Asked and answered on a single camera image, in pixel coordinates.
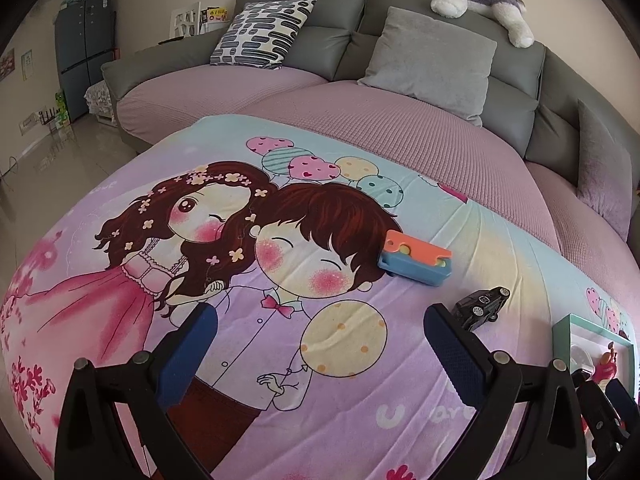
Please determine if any pink brown dog figure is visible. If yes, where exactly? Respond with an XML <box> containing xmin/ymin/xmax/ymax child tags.
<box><xmin>592</xmin><ymin>341</ymin><xmax>617</xmax><ymax>384</ymax></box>

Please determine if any black toy car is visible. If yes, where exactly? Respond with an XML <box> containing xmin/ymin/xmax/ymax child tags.
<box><xmin>452</xmin><ymin>286</ymin><xmax>511</xmax><ymax>332</ymax></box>

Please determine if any orange blue toy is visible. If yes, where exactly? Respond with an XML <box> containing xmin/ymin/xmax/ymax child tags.
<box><xmin>378</xmin><ymin>230</ymin><xmax>452</xmax><ymax>287</ymax></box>

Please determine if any white smart watch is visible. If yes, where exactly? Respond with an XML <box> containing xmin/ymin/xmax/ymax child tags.
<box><xmin>570</xmin><ymin>344</ymin><xmax>596</xmax><ymax>376</ymax></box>

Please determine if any teal cardboard box tray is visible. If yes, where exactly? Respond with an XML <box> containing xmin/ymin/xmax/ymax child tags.
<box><xmin>552</xmin><ymin>314</ymin><xmax>639</xmax><ymax>400</ymax></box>

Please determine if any grey purple right cushion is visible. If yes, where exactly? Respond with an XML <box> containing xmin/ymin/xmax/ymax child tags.
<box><xmin>577</xmin><ymin>101</ymin><xmax>632</xmax><ymax>242</ymax></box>

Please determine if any cartoon couple blanket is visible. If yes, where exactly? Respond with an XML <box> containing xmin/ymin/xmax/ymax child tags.
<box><xmin>1</xmin><ymin>115</ymin><xmax>638</xmax><ymax>479</ymax></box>

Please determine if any grey centre cushion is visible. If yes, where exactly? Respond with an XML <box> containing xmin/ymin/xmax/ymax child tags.
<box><xmin>358</xmin><ymin>6</ymin><xmax>497</xmax><ymax>127</ymax></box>

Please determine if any dark cabinet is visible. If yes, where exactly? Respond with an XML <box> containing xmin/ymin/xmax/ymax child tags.
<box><xmin>54</xmin><ymin>0</ymin><xmax>116</xmax><ymax>122</ymax></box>

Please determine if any grey sofa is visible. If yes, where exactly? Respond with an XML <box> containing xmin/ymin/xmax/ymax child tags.
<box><xmin>103</xmin><ymin>0</ymin><xmax>639</xmax><ymax>269</ymax></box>

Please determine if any white magazine rack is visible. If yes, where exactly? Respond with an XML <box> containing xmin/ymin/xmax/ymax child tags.
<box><xmin>168</xmin><ymin>2</ymin><xmax>229</xmax><ymax>39</ymax></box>

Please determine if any black white patterned cushion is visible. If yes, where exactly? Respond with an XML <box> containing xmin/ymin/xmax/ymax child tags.
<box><xmin>209</xmin><ymin>0</ymin><xmax>317</xmax><ymax>70</ymax></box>

